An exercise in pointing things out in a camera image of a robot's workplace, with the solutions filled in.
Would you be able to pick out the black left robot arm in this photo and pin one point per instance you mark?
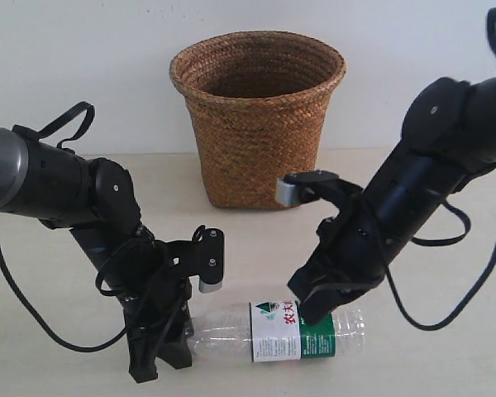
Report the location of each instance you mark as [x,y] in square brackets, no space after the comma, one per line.
[94,200]

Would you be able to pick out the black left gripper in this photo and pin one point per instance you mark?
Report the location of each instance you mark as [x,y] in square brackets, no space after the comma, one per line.
[139,274]

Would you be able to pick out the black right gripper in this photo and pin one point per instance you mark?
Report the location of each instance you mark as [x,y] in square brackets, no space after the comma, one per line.
[346,263]

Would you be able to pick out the clear plastic water bottle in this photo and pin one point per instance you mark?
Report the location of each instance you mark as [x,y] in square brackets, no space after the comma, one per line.
[273,331]

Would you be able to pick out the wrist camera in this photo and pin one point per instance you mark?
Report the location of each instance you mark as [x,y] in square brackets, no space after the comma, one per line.
[210,246]
[298,188]

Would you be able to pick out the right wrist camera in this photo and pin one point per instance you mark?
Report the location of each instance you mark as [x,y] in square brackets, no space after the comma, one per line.
[298,188]

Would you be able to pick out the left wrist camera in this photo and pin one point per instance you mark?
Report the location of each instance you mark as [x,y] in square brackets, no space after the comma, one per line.
[210,246]

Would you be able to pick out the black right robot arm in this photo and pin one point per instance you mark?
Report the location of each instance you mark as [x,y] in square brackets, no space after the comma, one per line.
[448,138]

